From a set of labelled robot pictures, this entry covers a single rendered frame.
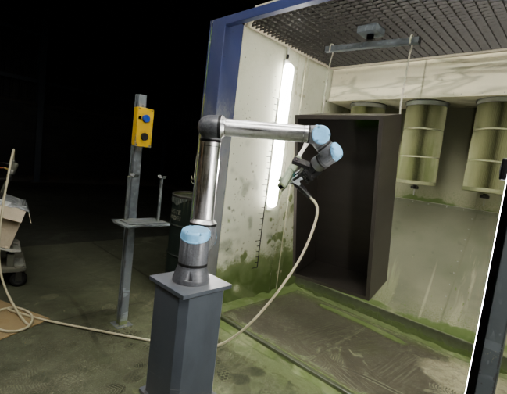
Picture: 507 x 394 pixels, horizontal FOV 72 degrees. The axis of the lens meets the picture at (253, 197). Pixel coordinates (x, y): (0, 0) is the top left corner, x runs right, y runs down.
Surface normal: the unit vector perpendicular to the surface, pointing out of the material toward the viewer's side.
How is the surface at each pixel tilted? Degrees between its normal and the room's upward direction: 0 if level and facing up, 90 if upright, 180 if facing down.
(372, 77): 90
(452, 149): 90
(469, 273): 57
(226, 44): 90
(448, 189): 90
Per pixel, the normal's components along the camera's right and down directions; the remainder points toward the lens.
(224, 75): 0.71, 0.15
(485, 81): -0.70, -0.01
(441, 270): -0.51, -0.55
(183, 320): 0.01, 0.11
